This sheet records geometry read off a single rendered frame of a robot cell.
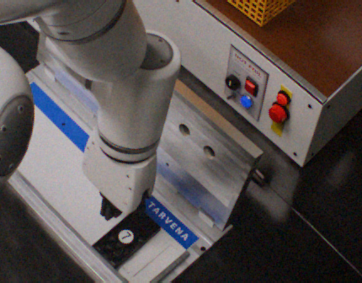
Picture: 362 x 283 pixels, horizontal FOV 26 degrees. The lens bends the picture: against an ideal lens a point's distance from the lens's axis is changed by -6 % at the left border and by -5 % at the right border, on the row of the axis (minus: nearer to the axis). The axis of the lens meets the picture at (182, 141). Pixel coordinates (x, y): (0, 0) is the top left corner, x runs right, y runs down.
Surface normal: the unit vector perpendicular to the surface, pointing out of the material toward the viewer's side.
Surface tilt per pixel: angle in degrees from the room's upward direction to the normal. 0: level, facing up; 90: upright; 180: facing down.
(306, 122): 90
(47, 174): 0
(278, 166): 0
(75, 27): 102
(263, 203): 0
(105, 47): 98
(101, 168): 78
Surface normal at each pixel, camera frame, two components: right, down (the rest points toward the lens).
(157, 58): 0.21, -0.60
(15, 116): 0.90, 0.06
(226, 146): -0.68, 0.45
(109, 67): 0.33, 0.89
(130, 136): -0.04, 0.77
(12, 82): 0.81, -0.35
